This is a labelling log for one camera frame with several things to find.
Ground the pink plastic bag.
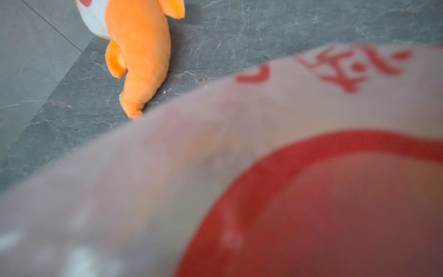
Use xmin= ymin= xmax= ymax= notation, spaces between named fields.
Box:
xmin=1 ymin=45 xmax=443 ymax=277

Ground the orange shark plush toy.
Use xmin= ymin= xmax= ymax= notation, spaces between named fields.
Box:
xmin=76 ymin=0 xmax=186 ymax=120

